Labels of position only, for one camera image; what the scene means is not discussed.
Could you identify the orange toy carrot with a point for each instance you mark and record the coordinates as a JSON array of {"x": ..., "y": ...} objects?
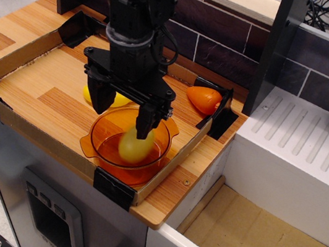
[{"x": 206, "y": 100}]

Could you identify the yellow toy banana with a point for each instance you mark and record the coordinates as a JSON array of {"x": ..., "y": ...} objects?
[{"x": 119, "y": 99}]

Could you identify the orange transparent plastic pot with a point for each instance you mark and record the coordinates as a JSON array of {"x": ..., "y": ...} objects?
[{"x": 112, "y": 140}]

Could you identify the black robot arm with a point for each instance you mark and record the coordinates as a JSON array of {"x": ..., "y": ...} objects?
[{"x": 136, "y": 18}]

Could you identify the white toy sink drainboard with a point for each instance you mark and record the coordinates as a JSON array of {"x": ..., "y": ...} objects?
[{"x": 268, "y": 188}]

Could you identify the yellow toy potato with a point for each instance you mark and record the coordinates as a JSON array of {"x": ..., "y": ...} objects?
[{"x": 133, "y": 150}]

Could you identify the cardboard fence with black tape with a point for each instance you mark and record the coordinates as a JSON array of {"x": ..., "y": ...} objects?
[{"x": 41, "y": 84}]

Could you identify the silver toy oven front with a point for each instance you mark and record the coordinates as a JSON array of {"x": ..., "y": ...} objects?
[{"x": 49, "y": 206}]

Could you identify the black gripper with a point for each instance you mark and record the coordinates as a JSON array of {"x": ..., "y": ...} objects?
[{"x": 134, "y": 67}]

